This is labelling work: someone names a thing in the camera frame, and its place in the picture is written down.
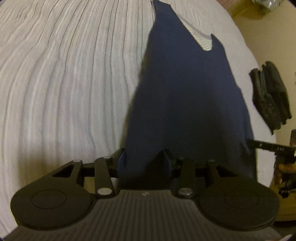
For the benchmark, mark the grey striped bedspread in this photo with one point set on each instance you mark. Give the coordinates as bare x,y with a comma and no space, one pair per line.
68,72

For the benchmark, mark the person right hand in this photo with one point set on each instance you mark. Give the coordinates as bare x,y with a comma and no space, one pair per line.
280,169

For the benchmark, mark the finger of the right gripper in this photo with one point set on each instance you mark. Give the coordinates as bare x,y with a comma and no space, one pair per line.
254,144

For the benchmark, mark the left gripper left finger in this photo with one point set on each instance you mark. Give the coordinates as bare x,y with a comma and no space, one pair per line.
106,174

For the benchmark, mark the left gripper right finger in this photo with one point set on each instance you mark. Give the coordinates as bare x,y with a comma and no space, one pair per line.
167,172

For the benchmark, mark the navy blue garment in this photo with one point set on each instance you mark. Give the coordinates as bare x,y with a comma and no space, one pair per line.
188,102

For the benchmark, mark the folded black garment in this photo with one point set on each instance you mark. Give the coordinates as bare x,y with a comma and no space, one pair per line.
270,96

